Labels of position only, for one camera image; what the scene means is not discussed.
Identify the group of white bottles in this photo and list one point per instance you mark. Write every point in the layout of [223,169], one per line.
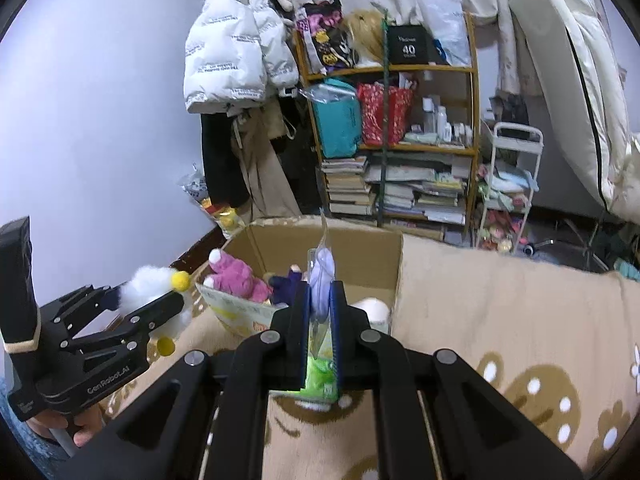
[440,120]

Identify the white mattress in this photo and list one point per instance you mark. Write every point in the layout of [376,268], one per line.
[550,35]

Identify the beige patterned blanket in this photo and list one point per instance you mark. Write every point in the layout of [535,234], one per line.
[500,310]

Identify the white duvet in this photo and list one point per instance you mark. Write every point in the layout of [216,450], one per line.
[627,175]

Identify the black coat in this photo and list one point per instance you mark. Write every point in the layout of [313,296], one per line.
[220,160]

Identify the green pole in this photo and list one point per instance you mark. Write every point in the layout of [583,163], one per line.
[384,110]

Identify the dark purple plush doll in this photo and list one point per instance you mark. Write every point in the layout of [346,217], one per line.
[287,282]

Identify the white trolley cart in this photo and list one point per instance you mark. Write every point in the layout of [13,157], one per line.
[510,125]

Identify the person's left hand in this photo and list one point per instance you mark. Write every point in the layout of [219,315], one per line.
[87,427]

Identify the clear packet with purple toy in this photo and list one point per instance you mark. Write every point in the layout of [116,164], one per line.
[322,270]

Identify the clear plastic bag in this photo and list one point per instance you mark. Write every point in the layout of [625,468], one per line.
[445,20]

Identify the chair base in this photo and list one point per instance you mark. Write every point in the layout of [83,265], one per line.
[595,255]

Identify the stack of books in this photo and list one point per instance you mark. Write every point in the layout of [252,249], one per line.
[347,185]

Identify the red gift bag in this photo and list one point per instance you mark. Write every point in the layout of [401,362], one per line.
[375,115]

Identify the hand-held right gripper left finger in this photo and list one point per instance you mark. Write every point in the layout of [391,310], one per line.
[300,335]

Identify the teal bag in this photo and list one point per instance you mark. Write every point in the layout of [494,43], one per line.
[337,120]

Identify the white puffer jacket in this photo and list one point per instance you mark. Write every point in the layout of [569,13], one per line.
[225,45]

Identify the blonde wig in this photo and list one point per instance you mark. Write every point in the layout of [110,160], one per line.
[365,35]

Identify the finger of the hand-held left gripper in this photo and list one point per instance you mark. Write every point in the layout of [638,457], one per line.
[150,312]
[85,297]

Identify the wooden shelf unit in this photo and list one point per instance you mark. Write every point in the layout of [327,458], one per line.
[425,67]

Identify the beige hanging garment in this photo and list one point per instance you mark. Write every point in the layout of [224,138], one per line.
[265,170]

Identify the green tissue pack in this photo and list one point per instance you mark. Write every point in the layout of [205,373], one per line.
[320,375]

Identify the pile of papers and booklets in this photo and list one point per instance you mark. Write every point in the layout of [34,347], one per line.
[425,190]

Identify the black box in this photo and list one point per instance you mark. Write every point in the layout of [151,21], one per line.
[410,45]

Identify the purple and black printed bag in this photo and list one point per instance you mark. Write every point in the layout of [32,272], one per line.
[325,30]

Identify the white plush with yellow feet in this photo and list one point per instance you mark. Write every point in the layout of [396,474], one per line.
[147,282]

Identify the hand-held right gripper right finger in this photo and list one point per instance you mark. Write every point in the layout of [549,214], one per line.
[336,335]

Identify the printed cardboard box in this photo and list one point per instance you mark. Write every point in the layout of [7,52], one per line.
[370,260]

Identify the pink plush bear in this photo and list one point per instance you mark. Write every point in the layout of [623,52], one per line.
[235,275]

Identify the person's leg in jeans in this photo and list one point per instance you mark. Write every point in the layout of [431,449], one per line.
[20,440]

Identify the plastic bag of toys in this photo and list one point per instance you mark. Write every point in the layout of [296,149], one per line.
[220,215]

